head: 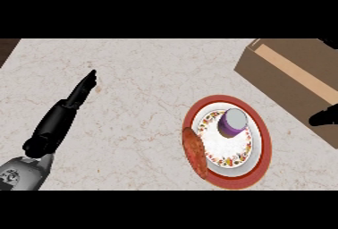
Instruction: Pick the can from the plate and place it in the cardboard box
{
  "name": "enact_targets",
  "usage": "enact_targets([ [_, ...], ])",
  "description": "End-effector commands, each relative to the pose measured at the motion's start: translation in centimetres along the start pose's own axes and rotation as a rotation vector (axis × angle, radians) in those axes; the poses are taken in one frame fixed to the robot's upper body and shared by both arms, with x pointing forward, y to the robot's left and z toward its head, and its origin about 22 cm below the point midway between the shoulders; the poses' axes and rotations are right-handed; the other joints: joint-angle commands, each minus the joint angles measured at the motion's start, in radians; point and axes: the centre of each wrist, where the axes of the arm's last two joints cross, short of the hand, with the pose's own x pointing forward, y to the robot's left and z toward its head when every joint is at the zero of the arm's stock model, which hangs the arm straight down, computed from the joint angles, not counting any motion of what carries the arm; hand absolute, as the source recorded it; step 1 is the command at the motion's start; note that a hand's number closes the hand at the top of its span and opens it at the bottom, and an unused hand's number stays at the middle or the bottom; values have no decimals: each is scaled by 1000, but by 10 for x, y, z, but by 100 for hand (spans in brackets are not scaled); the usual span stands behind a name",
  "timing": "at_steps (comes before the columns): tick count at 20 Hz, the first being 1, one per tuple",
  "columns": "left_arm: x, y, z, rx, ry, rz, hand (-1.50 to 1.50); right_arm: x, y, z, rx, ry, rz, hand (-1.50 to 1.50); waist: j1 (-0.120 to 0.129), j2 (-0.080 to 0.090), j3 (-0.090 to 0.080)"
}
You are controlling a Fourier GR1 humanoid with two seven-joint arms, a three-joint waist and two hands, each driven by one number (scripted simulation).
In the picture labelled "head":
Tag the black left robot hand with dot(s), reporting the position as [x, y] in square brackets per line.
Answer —
[59, 119]

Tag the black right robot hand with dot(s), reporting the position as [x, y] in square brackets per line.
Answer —
[324, 117]

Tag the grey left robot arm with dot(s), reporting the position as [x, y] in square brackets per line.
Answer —
[23, 174]

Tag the brown cardboard box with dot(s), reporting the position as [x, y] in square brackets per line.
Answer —
[289, 77]

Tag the purple can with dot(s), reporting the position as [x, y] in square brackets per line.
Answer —
[231, 122]

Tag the red rimmed floral plate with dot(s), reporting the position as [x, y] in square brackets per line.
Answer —
[228, 146]

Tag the dark brown wooden panel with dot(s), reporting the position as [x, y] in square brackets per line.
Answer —
[7, 47]

